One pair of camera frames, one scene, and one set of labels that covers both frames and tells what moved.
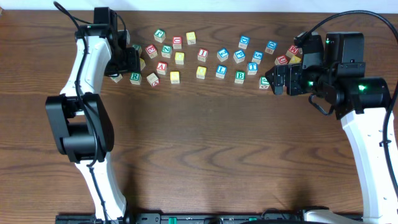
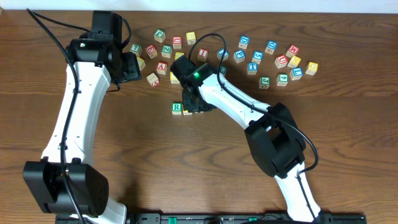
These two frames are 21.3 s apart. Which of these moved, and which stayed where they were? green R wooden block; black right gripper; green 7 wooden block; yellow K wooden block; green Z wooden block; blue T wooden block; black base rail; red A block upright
Moved: green R wooden block; black right gripper
Stayed: green 7 wooden block; red A block upright; blue T wooden block; black base rail; yellow K wooden block; green Z wooden block
